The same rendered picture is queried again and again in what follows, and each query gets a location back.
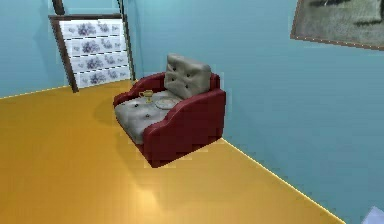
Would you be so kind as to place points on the dark red armchair grey cushions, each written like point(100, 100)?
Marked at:
point(186, 130)

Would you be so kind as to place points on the pale grey plate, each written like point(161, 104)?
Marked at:
point(166, 103)

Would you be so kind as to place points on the yellow goblet cup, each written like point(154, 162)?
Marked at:
point(147, 96)

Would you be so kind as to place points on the floral white chest of drawers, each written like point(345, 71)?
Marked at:
point(95, 53)

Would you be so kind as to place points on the pale lilac flat object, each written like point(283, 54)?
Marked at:
point(375, 216)

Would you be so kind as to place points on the brown framed wall picture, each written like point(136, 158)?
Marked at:
point(343, 21)

